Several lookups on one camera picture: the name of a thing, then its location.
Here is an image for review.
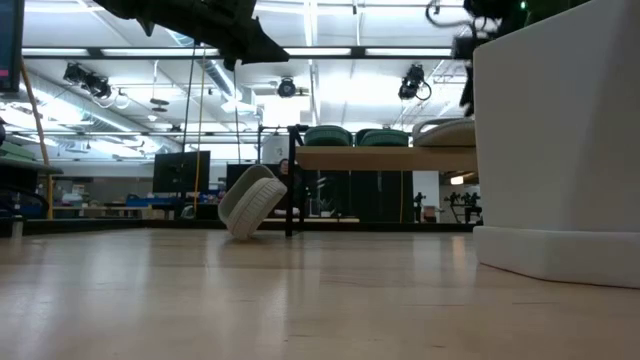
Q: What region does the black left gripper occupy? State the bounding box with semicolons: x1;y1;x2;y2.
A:
92;0;291;71

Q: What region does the black cabinet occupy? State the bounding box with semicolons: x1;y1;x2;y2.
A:
349;170;415;224

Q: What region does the green rubber slide sandal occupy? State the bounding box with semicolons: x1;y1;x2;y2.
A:
303;124;354;148
354;128;410;148

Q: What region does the thin black horizontal bar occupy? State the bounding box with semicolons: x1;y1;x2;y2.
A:
0;130;416;138

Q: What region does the black overhead beam with lights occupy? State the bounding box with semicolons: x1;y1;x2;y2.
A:
22;46;454;61

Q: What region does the blue background table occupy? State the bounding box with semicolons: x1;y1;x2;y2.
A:
124;194;176;207

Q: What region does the thin black hanging cable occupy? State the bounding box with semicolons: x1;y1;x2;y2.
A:
231;68;242;164

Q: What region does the black aluminium table frame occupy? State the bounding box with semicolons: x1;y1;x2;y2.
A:
0;217;476;237

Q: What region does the white box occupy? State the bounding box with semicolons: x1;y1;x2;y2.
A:
262;134;291;165

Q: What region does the thin black tube stand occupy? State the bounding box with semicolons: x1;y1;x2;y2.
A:
256;123;296;166

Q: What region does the silver ventilation duct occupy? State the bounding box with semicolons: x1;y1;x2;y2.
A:
164;27;261;116

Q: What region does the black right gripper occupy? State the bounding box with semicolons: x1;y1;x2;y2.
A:
452;32;476;117

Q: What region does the black computer monitor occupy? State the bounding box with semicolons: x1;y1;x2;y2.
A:
0;0;26;94

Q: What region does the white plant pot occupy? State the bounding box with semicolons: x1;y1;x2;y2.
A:
472;0;640;290

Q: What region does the person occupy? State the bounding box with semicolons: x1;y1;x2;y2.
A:
269;158;309;217

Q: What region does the black ceiling cable reel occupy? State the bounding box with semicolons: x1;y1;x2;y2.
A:
397;63;432;102
276;76;299;99
82;73;114;100
63;62;89;85

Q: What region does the wooden shelf with black legs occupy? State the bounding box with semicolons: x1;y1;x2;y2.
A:
284;123;479;238

